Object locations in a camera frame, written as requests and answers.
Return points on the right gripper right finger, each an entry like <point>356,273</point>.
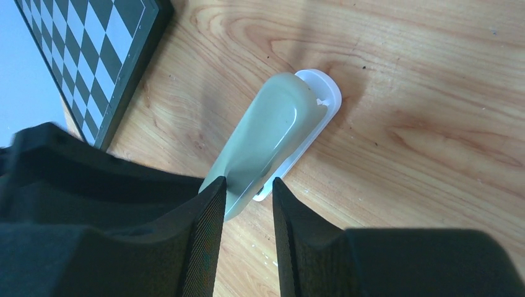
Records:
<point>317,258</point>

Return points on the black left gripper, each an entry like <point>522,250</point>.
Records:
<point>51,177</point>

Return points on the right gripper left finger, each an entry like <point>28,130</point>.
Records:
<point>174,255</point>

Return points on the grey white stapler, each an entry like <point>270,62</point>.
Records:
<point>283,120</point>

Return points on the black white checkerboard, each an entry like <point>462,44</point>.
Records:
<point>96,53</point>

